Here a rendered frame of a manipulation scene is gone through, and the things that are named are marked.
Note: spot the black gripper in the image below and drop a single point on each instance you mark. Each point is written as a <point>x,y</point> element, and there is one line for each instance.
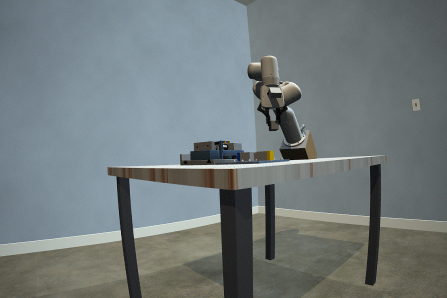
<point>267,103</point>

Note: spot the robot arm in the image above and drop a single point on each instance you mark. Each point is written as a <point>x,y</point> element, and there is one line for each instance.
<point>265,72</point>

